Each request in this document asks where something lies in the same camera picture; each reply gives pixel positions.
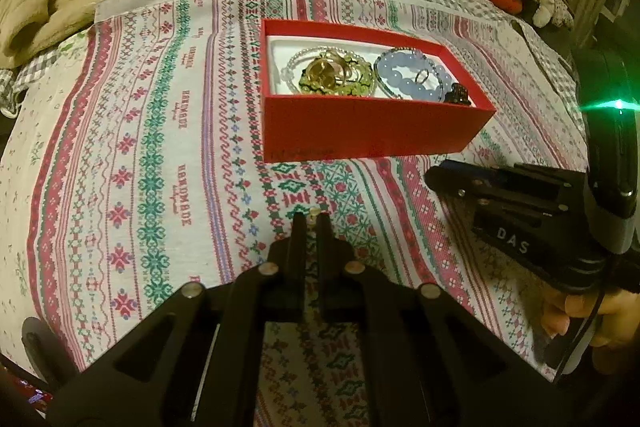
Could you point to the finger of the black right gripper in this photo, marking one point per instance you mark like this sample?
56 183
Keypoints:
457 178

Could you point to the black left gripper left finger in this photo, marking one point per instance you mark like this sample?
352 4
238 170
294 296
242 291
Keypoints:
271 292

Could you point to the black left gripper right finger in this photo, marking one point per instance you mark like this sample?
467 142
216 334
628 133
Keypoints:
352 292

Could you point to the dark charm pendant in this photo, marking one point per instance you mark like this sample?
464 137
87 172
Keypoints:
458 94

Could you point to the red jewelry box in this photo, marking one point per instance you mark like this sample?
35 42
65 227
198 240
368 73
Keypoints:
298 127

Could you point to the patterned striped cloth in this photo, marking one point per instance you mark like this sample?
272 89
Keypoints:
119 245

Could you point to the black camera with green light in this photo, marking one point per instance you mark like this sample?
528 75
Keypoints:
610 118

